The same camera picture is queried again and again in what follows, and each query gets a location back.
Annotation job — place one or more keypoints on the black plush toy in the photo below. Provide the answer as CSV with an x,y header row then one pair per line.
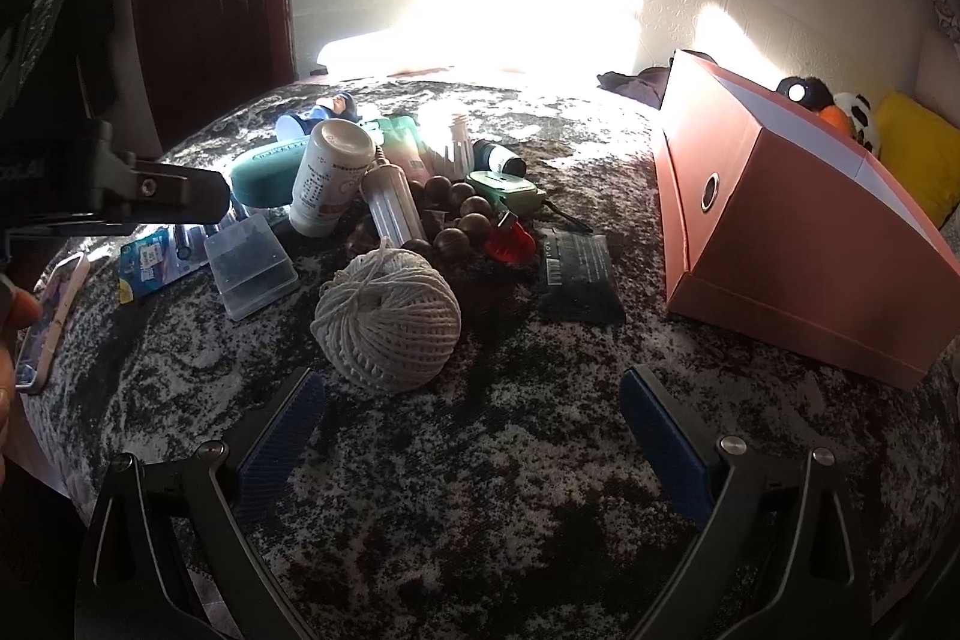
x,y
806,93

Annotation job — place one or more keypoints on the red plastic clip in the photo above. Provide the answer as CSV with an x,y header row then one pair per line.
x,y
510,244

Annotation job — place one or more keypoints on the black flat packet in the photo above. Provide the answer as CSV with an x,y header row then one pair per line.
x,y
581,276

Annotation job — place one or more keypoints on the clear ribbed bottle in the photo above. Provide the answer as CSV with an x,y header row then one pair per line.
x,y
394,201

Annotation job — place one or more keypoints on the black cloth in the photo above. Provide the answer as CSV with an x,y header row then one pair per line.
x,y
637,85

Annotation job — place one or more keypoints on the dark wooden door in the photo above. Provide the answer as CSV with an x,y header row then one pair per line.
x,y
210,10

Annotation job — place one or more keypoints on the white pill bottle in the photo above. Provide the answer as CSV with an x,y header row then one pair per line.
x,y
326,183

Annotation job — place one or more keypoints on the teal glasses case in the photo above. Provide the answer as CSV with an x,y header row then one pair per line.
x,y
262,171

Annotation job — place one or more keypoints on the orange storage box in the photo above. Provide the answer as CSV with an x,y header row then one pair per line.
x,y
787,250

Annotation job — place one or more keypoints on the white ribbed container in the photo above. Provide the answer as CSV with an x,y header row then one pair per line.
x,y
454,149

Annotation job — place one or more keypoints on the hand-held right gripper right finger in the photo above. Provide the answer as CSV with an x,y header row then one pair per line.
x,y
667,445

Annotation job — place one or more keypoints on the ball of white twine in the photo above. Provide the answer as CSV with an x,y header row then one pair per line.
x,y
386,325

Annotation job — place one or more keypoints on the person's left hand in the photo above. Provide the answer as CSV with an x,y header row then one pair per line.
x,y
13,310

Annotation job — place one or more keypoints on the yellow pillow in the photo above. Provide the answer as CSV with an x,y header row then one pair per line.
x,y
919,153

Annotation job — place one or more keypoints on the blue battery blister pack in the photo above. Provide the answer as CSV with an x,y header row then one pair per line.
x,y
146,265

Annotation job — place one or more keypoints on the clear plastic box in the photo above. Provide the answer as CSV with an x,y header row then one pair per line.
x,y
251,269

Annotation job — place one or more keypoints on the small dark bottle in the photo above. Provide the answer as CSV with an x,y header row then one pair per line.
x,y
499,158

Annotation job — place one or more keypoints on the blue toy figurine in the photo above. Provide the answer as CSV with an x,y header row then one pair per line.
x,y
334,108

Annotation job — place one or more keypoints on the green tape measure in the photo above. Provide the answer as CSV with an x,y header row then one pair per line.
x,y
510,194

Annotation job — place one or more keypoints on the phone in pale case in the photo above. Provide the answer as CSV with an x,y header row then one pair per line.
x,y
54,317

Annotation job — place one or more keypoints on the white pillow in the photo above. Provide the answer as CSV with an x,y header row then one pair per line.
x,y
367,51

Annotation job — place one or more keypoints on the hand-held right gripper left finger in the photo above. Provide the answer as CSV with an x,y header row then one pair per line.
x,y
281,441

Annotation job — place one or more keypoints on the pink pouch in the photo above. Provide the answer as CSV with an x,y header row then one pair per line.
x,y
409,149

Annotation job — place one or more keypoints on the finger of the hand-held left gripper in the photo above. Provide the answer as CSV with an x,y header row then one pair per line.
x,y
172,194

